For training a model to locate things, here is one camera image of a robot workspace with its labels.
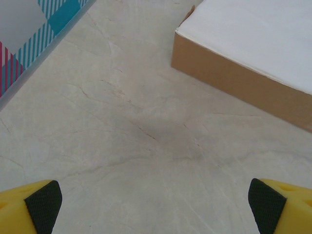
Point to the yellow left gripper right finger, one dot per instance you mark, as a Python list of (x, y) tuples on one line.
[(297, 212)]

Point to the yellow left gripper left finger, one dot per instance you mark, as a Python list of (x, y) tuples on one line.
[(14, 212)]

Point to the brown cardboard napkin box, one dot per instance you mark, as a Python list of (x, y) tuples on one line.
[(231, 75)]

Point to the white napkin stack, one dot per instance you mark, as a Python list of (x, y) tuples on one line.
[(248, 36)]

